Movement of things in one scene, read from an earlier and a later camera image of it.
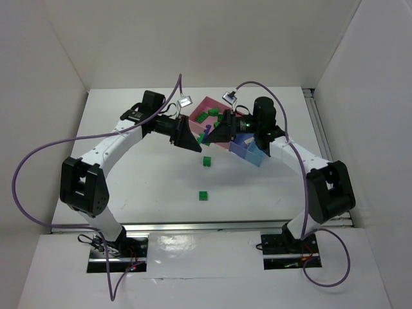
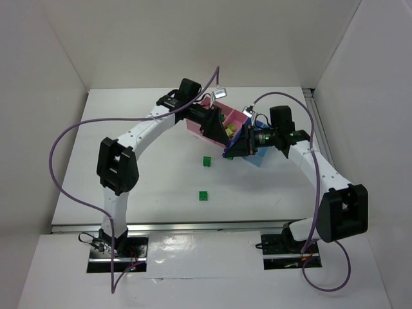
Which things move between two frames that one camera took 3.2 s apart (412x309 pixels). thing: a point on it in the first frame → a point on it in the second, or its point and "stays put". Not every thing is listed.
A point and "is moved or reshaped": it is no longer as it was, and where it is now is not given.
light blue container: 253,154 stays put
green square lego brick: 206,161 stays put
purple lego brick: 206,131 is moved or reshaped
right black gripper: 229,125 → 247,141
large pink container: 207,103 stays put
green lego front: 203,196 stays put
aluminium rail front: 60,228 stays put
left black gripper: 177,130 → 209,121
